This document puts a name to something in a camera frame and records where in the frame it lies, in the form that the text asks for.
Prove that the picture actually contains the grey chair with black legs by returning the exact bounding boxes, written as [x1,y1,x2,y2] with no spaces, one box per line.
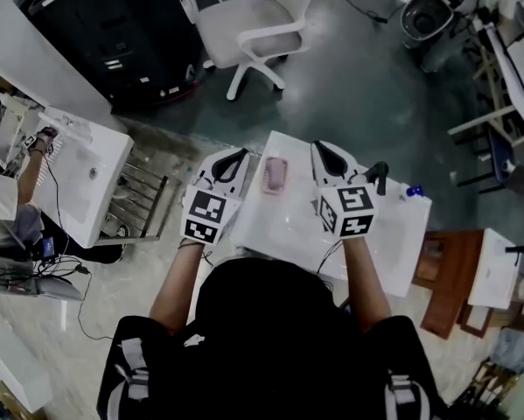
[449,129,524,196]

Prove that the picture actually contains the person's black shirt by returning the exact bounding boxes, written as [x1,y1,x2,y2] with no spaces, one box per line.
[95,315,446,420]

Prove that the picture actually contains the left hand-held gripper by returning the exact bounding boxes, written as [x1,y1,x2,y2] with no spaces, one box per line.
[179,147,252,246]

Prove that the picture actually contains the black sink faucet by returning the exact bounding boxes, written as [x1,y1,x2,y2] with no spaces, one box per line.
[362,161,390,197]

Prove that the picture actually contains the white office chair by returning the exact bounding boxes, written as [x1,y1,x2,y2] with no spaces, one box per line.
[171,0,332,102]

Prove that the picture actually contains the clear dispenser bottle blue pump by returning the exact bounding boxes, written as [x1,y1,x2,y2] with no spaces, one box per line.
[396,182,424,203]

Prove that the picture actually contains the white sink with white faucet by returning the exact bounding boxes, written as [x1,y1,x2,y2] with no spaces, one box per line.
[33,105,135,249]

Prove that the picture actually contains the person's left forearm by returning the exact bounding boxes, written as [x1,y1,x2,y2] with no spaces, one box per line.
[149,239,206,336]

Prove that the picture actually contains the brown wooden cabinet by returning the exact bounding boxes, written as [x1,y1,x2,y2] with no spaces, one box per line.
[412,229,524,340]

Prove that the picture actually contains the person's right forearm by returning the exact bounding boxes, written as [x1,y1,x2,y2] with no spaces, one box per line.
[342,236,393,334]

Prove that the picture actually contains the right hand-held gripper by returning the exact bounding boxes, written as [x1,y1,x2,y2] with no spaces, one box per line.
[310,139,377,239]

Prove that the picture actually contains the large black cabinet machine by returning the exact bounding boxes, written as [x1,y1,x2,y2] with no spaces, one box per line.
[14,0,206,107]

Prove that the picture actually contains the blue electronics box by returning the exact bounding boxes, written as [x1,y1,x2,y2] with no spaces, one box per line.
[40,236,58,262]

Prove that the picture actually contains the white slanted table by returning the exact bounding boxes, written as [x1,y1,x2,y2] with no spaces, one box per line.
[447,19,524,148]

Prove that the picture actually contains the small white sink top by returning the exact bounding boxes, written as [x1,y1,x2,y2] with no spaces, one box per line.
[466,227,523,311]

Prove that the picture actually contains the dark round toilet bowl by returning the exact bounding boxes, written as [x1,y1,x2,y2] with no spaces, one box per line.
[400,0,455,50]

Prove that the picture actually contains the white ceramic sink basin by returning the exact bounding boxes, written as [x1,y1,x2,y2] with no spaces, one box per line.
[229,129,433,299]

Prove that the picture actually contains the grey shoulder strap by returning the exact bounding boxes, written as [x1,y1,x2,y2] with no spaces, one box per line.
[383,372,424,420]
[110,337,151,420]

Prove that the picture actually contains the white box with black dots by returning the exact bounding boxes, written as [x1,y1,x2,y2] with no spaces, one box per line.
[0,304,55,415]

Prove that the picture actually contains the metal bar rack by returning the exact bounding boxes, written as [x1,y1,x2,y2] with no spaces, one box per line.
[97,159,171,242]

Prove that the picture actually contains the thin black floor cable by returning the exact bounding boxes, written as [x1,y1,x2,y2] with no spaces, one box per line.
[75,269,115,341]

